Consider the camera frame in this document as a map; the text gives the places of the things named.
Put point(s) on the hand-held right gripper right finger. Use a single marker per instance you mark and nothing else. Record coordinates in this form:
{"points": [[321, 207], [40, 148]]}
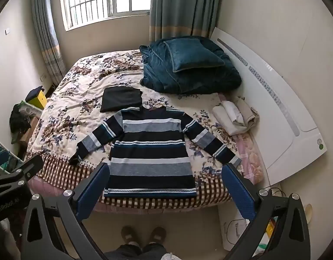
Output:
{"points": [[239, 192]]}

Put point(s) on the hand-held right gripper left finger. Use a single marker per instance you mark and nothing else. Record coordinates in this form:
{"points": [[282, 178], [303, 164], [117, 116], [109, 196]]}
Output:
{"points": [[92, 189]]}

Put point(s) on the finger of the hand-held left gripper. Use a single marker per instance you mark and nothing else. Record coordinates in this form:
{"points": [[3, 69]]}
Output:
{"points": [[25, 169], [0, 158]]}

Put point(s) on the striped knit sweater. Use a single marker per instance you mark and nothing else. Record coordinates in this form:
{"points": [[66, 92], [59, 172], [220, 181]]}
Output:
{"points": [[150, 151]]}

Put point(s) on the dark green clothes pile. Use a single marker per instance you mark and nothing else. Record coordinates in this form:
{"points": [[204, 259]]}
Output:
{"points": [[18, 122]]}

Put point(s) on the cardboard box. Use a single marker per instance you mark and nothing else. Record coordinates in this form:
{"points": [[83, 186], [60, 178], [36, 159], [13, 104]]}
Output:
{"points": [[29, 133]]}

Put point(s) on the white plastic bag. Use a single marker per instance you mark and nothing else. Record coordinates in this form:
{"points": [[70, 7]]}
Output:
{"points": [[231, 230]]}

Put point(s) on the grey slipper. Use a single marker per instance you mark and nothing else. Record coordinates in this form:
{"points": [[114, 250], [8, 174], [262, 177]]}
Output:
{"points": [[130, 235], [158, 235]]}

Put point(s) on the yellow box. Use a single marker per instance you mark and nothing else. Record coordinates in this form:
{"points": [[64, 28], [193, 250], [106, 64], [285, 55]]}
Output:
{"points": [[39, 99]]}

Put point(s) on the dark cap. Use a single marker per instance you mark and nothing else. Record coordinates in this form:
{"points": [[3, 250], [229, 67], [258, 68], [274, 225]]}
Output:
{"points": [[32, 93]]}

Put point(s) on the white folded cloth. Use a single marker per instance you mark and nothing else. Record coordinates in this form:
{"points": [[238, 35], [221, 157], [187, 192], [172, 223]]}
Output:
{"points": [[226, 119]]}

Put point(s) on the floral checked blanket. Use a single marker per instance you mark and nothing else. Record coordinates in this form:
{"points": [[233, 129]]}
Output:
{"points": [[74, 108]]}

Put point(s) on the beige folded cloth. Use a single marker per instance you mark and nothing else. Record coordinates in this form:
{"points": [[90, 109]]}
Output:
{"points": [[247, 111]]}

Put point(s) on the white headboard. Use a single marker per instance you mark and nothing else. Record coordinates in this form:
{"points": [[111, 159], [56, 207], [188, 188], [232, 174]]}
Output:
{"points": [[277, 119]]}

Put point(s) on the black folded garment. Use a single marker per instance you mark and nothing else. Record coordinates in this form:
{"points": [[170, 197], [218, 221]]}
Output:
{"points": [[120, 98]]}

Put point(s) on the teal quilt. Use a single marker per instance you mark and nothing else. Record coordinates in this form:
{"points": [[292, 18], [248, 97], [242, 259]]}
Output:
{"points": [[188, 82]]}

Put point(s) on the grey-green striped curtain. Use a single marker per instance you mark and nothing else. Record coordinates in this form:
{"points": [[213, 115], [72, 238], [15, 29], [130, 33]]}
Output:
{"points": [[46, 38], [182, 5]]}

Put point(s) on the teal pillow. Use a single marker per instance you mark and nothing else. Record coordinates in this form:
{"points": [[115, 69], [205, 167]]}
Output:
{"points": [[192, 55]]}

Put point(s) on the barred window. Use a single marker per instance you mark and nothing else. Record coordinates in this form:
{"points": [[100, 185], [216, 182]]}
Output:
{"points": [[88, 0]]}

